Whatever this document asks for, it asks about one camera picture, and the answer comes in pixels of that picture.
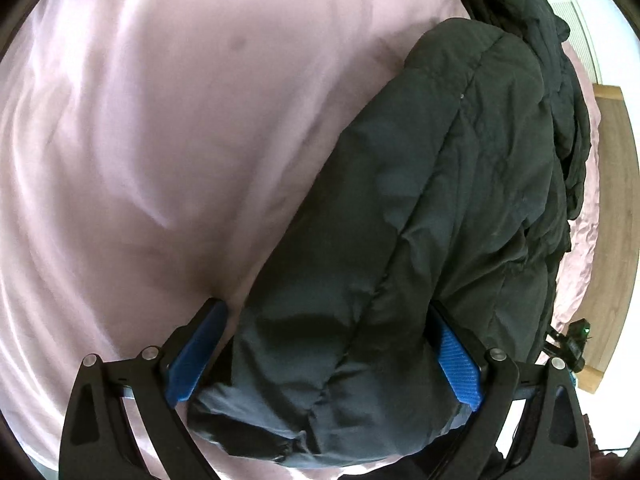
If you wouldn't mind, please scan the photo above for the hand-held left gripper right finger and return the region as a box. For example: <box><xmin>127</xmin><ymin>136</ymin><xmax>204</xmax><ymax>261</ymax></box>
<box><xmin>430</xmin><ymin>302</ymin><xmax>594</xmax><ymax>480</ymax></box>

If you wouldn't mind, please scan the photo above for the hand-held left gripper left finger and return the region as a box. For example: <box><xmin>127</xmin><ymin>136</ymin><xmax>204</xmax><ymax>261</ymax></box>
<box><xmin>59</xmin><ymin>298</ymin><xmax>230</xmax><ymax>480</ymax></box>

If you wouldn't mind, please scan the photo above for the black puffer coat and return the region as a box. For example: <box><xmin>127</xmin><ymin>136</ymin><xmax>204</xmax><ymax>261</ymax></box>
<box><xmin>187</xmin><ymin>0</ymin><xmax>592</xmax><ymax>472</ymax></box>

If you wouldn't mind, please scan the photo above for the wooden headboard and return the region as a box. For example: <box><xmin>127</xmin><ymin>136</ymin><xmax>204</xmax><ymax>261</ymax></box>
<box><xmin>570</xmin><ymin>84</ymin><xmax>640</xmax><ymax>394</ymax></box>

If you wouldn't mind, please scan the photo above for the pink bed cover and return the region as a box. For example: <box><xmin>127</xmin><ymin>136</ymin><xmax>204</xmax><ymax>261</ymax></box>
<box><xmin>0</xmin><ymin>0</ymin><xmax>602</xmax><ymax>480</ymax></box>

